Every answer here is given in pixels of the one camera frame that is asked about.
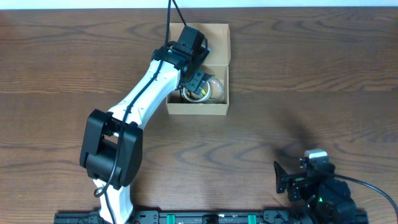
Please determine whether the white masking tape roll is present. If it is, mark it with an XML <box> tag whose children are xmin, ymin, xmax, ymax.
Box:
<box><xmin>182</xmin><ymin>81</ymin><xmax>211</xmax><ymax>103</ymax></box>

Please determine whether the clear tape roll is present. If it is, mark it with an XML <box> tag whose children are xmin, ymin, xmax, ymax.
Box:
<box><xmin>206</xmin><ymin>78</ymin><xmax>224</xmax><ymax>103</ymax></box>

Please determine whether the cardboard box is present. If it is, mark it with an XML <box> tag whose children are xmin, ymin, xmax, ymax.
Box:
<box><xmin>165</xmin><ymin>23</ymin><xmax>231</xmax><ymax>115</ymax></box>

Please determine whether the black gel pen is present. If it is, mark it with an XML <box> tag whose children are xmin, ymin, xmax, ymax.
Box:
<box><xmin>203</xmin><ymin>73</ymin><xmax>214</xmax><ymax>80</ymax></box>

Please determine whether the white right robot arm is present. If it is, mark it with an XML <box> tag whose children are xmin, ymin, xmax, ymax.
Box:
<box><xmin>274</xmin><ymin>159</ymin><xmax>366</xmax><ymax>224</ymax></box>

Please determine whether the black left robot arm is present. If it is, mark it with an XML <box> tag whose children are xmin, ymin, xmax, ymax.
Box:
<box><xmin>80</xmin><ymin>42</ymin><xmax>210</xmax><ymax>223</ymax></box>

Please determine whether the black mounting rail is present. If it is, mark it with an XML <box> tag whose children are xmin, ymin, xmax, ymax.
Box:
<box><xmin>53</xmin><ymin>210</ymin><xmax>369</xmax><ymax>224</ymax></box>

